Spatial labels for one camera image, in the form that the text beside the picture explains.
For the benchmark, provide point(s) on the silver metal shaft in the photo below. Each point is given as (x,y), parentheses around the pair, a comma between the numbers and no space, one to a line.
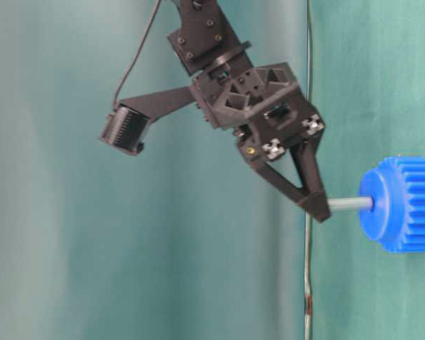
(350,204)

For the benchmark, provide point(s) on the green cutting mat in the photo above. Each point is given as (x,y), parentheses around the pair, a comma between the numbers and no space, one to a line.
(368,82)

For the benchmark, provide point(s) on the blue plastic gear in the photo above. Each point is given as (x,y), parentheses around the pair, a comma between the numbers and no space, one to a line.
(397,219)

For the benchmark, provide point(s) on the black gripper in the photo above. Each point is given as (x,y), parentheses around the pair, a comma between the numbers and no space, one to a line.
(269,114)

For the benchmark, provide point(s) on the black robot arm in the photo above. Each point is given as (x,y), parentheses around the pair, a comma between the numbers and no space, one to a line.
(207,42)

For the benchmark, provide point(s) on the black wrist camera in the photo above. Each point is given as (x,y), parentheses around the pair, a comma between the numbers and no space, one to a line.
(125,129)

